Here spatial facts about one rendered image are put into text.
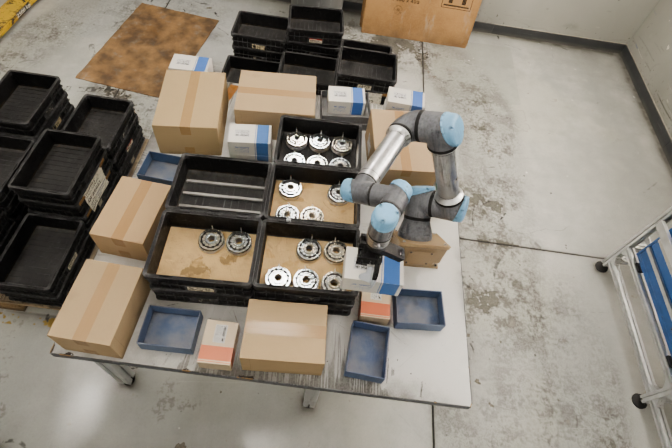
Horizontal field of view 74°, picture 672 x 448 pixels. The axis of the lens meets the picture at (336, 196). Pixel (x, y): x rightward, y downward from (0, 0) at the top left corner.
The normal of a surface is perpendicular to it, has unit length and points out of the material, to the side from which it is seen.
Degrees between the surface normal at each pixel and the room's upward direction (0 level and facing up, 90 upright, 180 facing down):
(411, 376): 0
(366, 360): 0
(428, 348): 0
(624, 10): 90
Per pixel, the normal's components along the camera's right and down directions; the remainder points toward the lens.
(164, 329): 0.11, -0.58
